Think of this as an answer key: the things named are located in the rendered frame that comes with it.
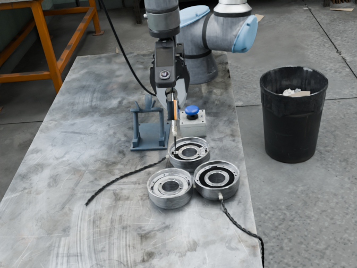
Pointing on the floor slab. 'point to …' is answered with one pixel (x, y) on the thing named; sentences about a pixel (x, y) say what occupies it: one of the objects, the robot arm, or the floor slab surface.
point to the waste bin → (292, 111)
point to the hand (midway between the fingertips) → (173, 106)
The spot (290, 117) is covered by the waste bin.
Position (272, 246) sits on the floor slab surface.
